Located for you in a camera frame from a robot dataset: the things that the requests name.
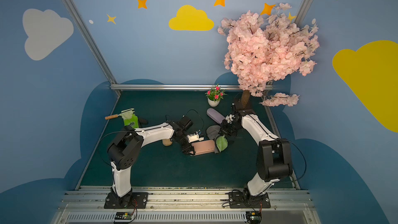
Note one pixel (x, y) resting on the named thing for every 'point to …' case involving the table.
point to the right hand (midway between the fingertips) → (220, 132)
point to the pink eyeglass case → (203, 148)
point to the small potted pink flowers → (214, 95)
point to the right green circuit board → (253, 217)
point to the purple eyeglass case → (215, 115)
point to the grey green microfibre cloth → (221, 141)
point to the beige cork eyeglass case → (167, 142)
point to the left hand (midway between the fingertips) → (192, 145)
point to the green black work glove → (135, 122)
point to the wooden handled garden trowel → (126, 114)
